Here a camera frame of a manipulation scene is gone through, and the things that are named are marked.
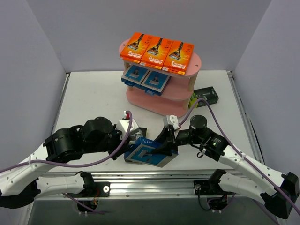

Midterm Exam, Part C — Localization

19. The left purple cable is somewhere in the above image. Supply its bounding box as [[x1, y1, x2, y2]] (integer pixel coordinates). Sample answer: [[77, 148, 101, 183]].
[[0, 110, 133, 215]]

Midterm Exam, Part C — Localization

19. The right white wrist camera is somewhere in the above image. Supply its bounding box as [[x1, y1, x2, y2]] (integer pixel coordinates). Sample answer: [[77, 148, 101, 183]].
[[163, 115, 180, 130]]

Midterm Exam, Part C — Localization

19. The purple cable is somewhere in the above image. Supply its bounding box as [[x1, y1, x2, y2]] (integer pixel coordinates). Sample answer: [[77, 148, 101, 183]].
[[0, 110, 133, 215], [178, 98, 300, 225]]

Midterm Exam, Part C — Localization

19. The black green razor box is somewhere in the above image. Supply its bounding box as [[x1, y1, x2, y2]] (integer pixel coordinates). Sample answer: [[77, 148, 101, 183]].
[[130, 127, 147, 142], [188, 86, 219, 108]]

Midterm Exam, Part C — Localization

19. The pink three-tier shelf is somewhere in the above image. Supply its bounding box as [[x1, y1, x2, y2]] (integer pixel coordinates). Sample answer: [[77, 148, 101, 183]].
[[119, 39, 201, 117]]

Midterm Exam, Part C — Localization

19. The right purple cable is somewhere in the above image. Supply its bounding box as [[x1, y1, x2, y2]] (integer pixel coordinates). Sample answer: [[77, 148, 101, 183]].
[[178, 98, 300, 225]]

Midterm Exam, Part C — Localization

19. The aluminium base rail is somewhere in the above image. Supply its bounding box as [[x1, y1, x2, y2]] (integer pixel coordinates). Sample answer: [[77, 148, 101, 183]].
[[35, 172, 281, 200]]

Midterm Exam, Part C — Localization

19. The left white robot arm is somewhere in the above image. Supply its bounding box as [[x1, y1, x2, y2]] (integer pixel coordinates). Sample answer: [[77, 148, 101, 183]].
[[0, 116, 139, 209]]

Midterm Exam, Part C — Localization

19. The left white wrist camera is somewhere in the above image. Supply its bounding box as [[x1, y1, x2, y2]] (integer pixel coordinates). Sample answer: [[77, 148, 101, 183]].
[[116, 111, 140, 139]]

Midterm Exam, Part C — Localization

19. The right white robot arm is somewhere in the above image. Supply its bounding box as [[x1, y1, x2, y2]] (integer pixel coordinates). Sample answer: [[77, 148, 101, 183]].
[[154, 115, 300, 219]]

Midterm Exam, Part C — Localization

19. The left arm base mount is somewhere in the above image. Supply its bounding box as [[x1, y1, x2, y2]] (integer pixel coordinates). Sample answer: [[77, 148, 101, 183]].
[[65, 181, 111, 216]]

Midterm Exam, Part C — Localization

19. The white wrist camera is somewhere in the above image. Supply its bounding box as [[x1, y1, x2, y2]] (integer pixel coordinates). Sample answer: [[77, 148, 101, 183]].
[[163, 115, 180, 130], [116, 111, 140, 139]]

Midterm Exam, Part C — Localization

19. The small orange razor box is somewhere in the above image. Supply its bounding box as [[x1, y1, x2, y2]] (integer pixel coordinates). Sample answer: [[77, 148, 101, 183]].
[[162, 40, 194, 75]]

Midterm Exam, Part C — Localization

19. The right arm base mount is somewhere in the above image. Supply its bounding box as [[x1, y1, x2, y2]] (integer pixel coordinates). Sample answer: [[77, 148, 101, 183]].
[[193, 180, 235, 213]]

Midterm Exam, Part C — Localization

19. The blue razor box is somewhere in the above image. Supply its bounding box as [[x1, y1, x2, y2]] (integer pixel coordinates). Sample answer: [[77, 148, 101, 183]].
[[124, 137, 178, 168], [141, 70, 171, 96], [121, 65, 150, 89]]

